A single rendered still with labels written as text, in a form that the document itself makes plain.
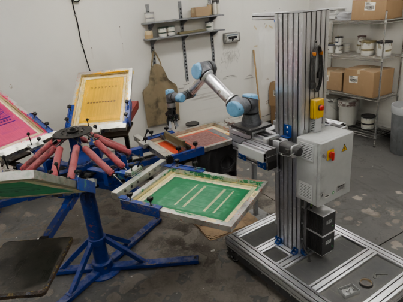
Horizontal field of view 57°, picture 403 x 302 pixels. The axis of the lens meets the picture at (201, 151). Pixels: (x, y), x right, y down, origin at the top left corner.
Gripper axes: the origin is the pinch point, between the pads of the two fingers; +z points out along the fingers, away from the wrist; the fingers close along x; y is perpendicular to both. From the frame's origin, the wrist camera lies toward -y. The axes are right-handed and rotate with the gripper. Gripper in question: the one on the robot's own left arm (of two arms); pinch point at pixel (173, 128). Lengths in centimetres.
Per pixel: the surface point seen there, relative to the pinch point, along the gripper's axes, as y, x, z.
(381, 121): -47, 368, 90
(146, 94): -194, 54, 13
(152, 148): 10.7, -25.4, 8.3
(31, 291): 121, -138, 17
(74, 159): 28, -91, -7
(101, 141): 9, -66, -8
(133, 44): -200, 49, -55
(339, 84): -93, 325, 32
